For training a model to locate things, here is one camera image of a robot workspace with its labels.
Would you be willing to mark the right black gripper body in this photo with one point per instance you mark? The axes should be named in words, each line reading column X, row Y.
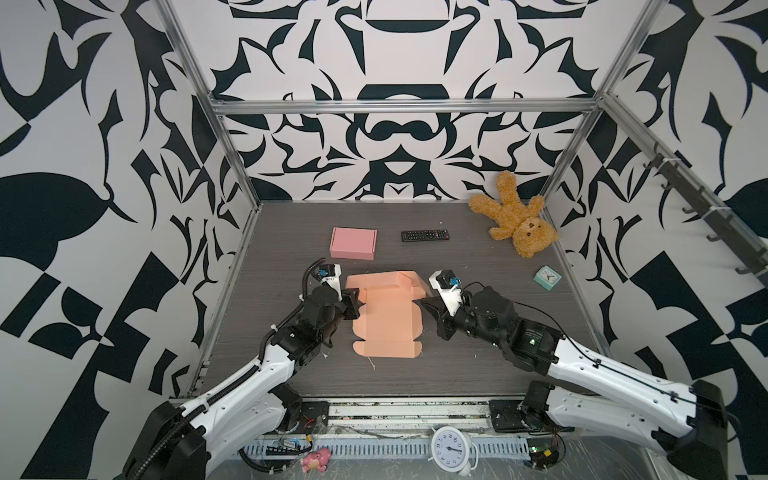
column 468, row 321

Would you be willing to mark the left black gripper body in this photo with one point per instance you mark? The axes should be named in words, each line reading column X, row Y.
column 340, row 309

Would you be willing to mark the peach paper box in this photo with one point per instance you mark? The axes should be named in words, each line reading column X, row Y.
column 390, row 321

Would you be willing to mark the pink paper box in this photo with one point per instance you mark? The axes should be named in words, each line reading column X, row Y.
column 353, row 243

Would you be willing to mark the black tv remote control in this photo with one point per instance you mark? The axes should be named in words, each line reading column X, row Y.
column 429, row 235

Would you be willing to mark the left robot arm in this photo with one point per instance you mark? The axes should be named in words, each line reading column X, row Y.
column 191, row 440

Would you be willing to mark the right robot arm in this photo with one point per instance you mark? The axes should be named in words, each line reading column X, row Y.
column 688, row 424

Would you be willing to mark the small green alarm clock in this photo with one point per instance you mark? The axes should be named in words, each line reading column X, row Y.
column 547, row 278

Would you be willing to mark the brown teddy bear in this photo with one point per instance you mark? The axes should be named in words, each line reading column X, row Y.
column 515, row 220

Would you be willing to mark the white round table clock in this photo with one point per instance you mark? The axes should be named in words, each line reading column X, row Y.
column 453, row 451

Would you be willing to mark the green circuit board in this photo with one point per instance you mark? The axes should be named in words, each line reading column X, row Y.
column 289, row 448

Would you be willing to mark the small pink toy figure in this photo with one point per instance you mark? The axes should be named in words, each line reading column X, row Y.
column 316, row 460

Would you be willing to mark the black electronics module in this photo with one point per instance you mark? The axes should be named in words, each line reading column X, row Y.
column 545, row 452

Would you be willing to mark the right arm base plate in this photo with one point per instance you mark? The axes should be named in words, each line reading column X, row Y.
column 522, row 416

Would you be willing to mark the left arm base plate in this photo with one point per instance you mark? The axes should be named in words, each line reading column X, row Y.
column 313, row 416

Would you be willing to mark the black wall hook rack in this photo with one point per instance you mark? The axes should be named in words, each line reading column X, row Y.
column 703, row 204

